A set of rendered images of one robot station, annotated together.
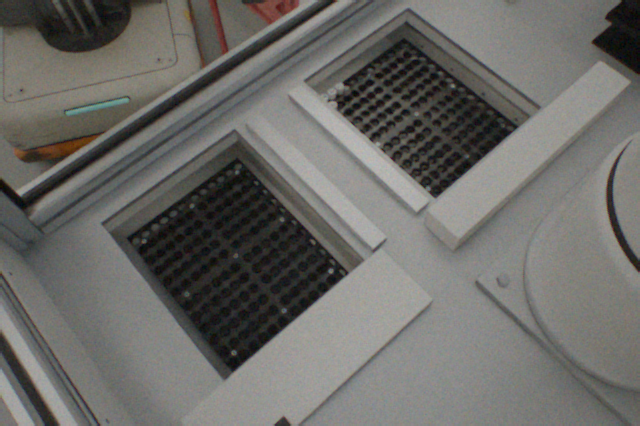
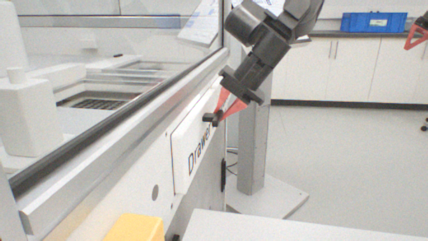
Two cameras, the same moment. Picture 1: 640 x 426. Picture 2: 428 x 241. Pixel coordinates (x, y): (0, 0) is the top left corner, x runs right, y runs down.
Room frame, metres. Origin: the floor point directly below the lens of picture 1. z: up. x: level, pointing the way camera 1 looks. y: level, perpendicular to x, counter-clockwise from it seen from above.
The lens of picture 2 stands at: (1.03, -0.31, 1.10)
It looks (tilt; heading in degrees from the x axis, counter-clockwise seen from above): 22 degrees down; 140
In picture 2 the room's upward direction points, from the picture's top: straight up
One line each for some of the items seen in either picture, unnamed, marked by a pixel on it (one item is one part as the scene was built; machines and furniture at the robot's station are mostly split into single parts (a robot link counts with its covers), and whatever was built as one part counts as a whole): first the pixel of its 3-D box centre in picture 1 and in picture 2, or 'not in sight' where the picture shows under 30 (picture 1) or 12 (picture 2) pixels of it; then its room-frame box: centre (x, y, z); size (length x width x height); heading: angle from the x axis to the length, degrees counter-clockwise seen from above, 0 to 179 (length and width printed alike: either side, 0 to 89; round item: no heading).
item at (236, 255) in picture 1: (239, 265); not in sight; (0.26, 0.11, 0.87); 0.22 x 0.18 x 0.06; 39
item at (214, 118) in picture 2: not in sight; (211, 117); (0.64, 0.01, 0.91); 0.07 x 0.04 x 0.01; 129
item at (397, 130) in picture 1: (413, 127); not in sight; (0.46, -0.13, 0.87); 0.22 x 0.18 x 0.06; 39
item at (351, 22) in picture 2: not in sight; (371, 22); (-0.41, 3.39, 1.01); 0.61 x 0.41 x 0.22; 43
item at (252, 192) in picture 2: not in sight; (260, 124); (0.10, 0.83, 0.51); 0.50 x 0.45 x 1.02; 4
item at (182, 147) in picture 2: not in sight; (199, 131); (0.62, -0.01, 0.87); 0.29 x 0.02 x 0.11; 129
